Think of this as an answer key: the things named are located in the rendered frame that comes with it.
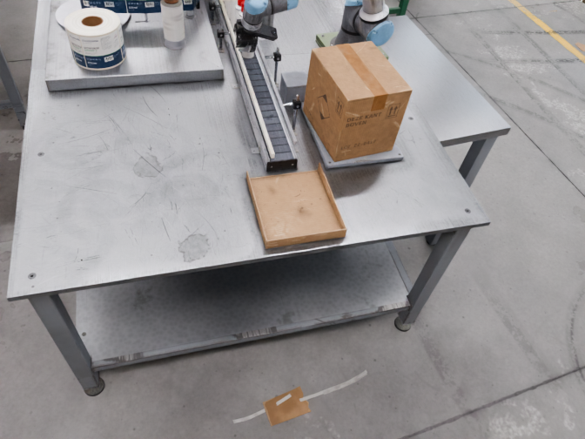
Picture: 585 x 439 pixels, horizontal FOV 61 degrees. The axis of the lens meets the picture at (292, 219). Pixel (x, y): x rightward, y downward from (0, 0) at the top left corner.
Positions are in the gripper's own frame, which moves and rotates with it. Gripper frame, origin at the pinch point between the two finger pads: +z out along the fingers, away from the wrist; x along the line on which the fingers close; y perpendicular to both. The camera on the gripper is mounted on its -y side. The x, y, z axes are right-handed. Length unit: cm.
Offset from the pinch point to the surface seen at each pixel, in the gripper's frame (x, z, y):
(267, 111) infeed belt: 31.0, -11.5, -0.3
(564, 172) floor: 56, 76, -205
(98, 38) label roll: -4, -6, 57
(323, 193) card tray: 68, -27, -11
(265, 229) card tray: 78, -33, 12
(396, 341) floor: 130, 33, -52
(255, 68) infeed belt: 7.2, 2.2, -1.5
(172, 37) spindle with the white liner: -10.2, 5.7, 29.4
